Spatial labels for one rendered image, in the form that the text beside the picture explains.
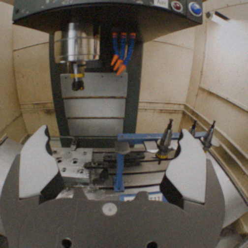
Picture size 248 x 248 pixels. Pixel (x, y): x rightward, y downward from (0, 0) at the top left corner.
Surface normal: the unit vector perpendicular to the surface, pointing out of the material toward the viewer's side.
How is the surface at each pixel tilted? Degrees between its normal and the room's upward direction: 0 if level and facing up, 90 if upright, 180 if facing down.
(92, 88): 90
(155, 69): 90
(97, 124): 90
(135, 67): 90
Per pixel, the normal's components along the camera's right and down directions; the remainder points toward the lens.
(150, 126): 0.08, 0.48
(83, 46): 0.57, 0.42
